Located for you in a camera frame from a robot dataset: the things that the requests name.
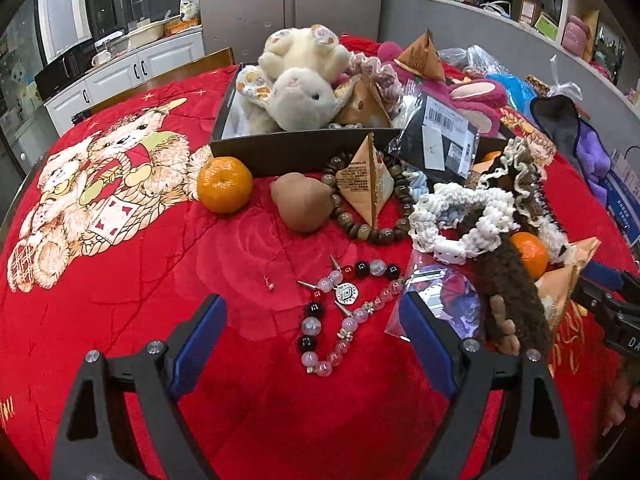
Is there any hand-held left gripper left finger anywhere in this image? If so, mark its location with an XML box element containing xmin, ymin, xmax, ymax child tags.
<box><xmin>50</xmin><ymin>294</ymin><xmax>228</xmax><ymax>480</ymax></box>

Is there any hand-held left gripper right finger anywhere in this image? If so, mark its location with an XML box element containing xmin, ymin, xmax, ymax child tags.
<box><xmin>399</xmin><ymin>290</ymin><xmax>578</xmax><ymax>480</ymax></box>

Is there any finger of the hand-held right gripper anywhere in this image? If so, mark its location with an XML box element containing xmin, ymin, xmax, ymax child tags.
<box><xmin>569</xmin><ymin>280</ymin><xmax>640</xmax><ymax>333</ymax></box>
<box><xmin>580</xmin><ymin>260</ymin><xmax>640</xmax><ymax>302</ymax></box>

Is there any crystal bead charm bracelet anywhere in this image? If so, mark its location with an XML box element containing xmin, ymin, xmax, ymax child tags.
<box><xmin>297</xmin><ymin>255</ymin><xmax>405</xmax><ymax>377</ymax></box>

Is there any black cardboard box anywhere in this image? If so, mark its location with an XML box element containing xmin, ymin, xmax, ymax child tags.
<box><xmin>209</xmin><ymin>62</ymin><xmax>508</xmax><ymax>178</ymax></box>

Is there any cream plush rabbit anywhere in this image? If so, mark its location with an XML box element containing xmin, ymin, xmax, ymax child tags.
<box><xmin>236</xmin><ymin>24</ymin><xmax>353</xmax><ymax>133</ymax></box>

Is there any person's right hand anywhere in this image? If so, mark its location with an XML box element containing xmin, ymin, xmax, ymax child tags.
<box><xmin>597</xmin><ymin>359</ymin><xmax>640</xmax><ymax>430</ymax></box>

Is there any clear packet with dark card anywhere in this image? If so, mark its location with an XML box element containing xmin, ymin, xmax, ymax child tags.
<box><xmin>385</xmin><ymin>250</ymin><xmax>488</xmax><ymax>346</ymax></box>

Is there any white fuzzy black-trimmed scrunchie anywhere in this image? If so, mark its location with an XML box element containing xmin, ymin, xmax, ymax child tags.
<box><xmin>535</xmin><ymin>195</ymin><xmax>572</xmax><ymax>261</ymax></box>

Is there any tangerine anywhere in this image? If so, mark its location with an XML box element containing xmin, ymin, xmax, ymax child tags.
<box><xmin>196</xmin><ymin>156</ymin><xmax>254</xmax><ymax>214</ymax></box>
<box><xmin>510</xmin><ymin>231</ymin><xmax>549</xmax><ymax>281</ymax></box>

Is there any white and blue carton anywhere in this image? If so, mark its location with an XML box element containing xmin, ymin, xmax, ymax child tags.
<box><xmin>602</xmin><ymin>150</ymin><xmax>640</xmax><ymax>246</ymax></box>

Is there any red printed bear blanket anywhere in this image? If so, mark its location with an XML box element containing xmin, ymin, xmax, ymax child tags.
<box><xmin>0</xmin><ymin>35</ymin><xmax>640</xmax><ymax>480</ymax></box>

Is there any brown furry toy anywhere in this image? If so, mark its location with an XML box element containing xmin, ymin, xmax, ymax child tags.
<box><xmin>457</xmin><ymin>205</ymin><xmax>553</xmax><ymax>357</ymax></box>

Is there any purple cloth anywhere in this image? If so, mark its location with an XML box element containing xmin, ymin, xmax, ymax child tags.
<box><xmin>575</xmin><ymin>117</ymin><xmax>613</xmax><ymax>206</ymax></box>

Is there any frilly cream and brown scrunchie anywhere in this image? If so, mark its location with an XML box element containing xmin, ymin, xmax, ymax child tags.
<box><xmin>477</xmin><ymin>137</ymin><xmax>546</xmax><ymax>211</ymax></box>

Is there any dark grey cloth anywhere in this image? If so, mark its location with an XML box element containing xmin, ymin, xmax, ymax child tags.
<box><xmin>529</xmin><ymin>95</ymin><xmax>588</xmax><ymax>171</ymax></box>

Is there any light blue scrunchie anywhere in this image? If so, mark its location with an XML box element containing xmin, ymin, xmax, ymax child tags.
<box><xmin>399</xmin><ymin>169</ymin><xmax>463</xmax><ymax>228</ymax></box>

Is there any brown pear-shaped fruit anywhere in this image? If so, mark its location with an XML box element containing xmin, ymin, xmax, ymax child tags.
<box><xmin>270</xmin><ymin>172</ymin><xmax>335</xmax><ymax>233</ymax></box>

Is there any black packet with barcode label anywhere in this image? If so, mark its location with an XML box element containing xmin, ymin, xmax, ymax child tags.
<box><xmin>387</xmin><ymin>91</ymin><xmax>488</xmax><ymax>178</ymax></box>

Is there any blue packet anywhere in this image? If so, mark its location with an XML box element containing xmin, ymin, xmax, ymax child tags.
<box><xmin>500</xmin><ymin>74</ymin><xmax>538</xmax><ymax>108</ymax></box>

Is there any pink plush bunny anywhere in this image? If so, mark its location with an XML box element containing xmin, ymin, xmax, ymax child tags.
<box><xmin>375</xmin><ymin>40</ymin><xmax>512</xmax><ymax>139</ymax></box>

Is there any pink pouch bag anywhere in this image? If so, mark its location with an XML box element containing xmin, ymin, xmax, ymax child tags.
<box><xmin>561</xmin><ymin>15</ymin><xmax>591</xmax><ymax>58</ymax></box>

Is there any brown paper bag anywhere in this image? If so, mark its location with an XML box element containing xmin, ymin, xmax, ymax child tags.
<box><xmin>582</xmin><ymin>9</ymin><xmax>601</xmax><ymax>63</ymax></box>

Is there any clear plastic bag with food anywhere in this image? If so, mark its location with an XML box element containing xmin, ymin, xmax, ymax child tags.
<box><xmin>437</xmin><ymin>45</ymin><xmax>511</xmax><ymax>78</ymax></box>

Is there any green flat box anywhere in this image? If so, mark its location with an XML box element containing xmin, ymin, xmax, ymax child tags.
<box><xmin>532</xmin><ymin>12</ymin><xmax>561</xmax><ymax>41</ymax></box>

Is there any white kitchen base cabinet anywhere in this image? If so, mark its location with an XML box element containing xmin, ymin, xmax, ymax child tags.
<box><xmin>42</xmin><ymin>27</ymin><xmax>206</xmax><ymax>136</ymax></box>

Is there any black microwave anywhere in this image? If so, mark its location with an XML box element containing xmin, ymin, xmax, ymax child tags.
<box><xmin>34</xmin><ymin>40</ymin><xmax>98</xmax><ymax>101</ymax></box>

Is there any beige basin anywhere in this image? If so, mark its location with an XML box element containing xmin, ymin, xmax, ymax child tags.
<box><xmin>127</xmin><ymin>21</ymin><xmax>166</xmax><ymax>43</ymax></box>

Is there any orange food tray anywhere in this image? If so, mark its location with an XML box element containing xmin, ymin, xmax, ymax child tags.
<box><xmin>165</xmin><ymin>16</ymin><xmax>202</xmax><ymax>36</ymax></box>

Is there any silver double-door refrigerator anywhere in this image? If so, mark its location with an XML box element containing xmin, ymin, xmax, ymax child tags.
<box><xmin>196</xmin><ymin>0</ymin><xmax>386</xmax><ymax>63</ymax></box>

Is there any wooden bead bracelet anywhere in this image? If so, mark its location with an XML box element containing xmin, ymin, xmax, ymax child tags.
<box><xmin>320</xmin><ymin>152</ymin><xmax>426</xmax><ymax>247</ymax></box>

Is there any white chunky rope scrunchie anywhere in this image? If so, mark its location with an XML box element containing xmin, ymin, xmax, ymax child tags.
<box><xmin>408</xmin><ymin>181</ymin><xmax>518</xmax><ymax>262</ymax></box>

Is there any white cable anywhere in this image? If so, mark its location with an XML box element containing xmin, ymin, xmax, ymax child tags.
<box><xmin>480</xmin><ymin>0</ymin><xmax>513</xmax><ymax>20</ymax></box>

